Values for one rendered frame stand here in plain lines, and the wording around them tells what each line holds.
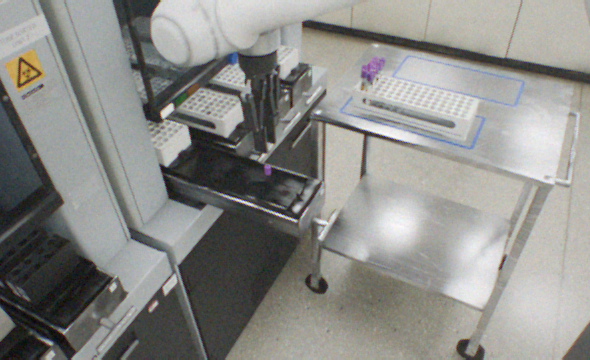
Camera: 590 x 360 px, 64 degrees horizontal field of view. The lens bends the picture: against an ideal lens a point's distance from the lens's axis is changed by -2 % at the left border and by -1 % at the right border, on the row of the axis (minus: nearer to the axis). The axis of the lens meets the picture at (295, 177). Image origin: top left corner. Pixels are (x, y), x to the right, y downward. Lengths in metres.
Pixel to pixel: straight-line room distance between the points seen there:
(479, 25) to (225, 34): 2.63
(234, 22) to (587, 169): 2.21
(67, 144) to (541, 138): 1.04
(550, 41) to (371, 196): 1.77
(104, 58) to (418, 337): 1.36
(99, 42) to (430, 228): 1.23
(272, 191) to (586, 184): 1.81
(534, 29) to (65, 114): 2.75
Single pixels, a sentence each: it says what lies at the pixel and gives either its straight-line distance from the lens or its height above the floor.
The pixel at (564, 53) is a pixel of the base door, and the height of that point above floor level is 0.18.
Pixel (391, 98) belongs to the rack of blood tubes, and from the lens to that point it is 1.21.
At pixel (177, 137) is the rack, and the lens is 1.15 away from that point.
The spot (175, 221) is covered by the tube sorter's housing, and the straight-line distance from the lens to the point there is 1.12.
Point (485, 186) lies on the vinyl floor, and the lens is 2.37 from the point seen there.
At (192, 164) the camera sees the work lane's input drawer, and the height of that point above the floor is 0.80.
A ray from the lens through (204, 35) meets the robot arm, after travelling 0.68.
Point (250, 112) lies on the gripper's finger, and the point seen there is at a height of 1.01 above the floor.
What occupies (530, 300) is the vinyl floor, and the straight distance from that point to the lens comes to 2.00.
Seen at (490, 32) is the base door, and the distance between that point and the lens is 3.21.
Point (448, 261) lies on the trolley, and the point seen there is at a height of 0.28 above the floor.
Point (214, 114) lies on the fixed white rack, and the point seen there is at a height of 0.86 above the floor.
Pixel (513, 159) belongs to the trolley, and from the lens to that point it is 1.20.
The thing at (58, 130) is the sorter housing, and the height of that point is 1.07.
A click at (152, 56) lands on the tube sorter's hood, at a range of 0.99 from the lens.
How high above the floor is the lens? 1.53
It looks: 42 degrees down
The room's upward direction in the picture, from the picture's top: 2 degrees counter-clockwise
